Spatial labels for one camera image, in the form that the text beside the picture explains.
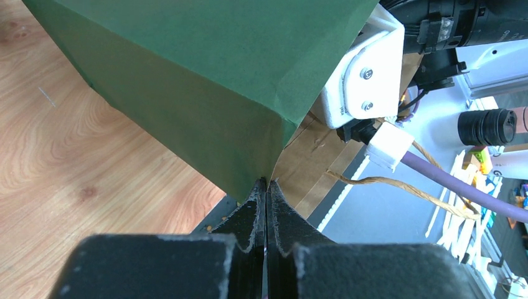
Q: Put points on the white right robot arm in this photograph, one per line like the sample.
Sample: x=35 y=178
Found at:
x=491 y=22

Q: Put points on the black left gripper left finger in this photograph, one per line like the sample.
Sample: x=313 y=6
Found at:
x=226 y=262

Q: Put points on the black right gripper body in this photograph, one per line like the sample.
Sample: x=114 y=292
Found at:
x=430 y=26

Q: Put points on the black cup stack off-table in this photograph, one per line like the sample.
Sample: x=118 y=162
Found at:
x=495 y=127

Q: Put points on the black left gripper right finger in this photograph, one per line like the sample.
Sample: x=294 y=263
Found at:
x=303 y=263

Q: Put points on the green paper bag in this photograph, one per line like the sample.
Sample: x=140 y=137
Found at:
x=222 y=84

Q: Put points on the spare straws off-table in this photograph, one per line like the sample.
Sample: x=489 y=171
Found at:
x=463 y=237

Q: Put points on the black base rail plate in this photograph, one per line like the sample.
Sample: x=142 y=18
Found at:
x=312 y=202

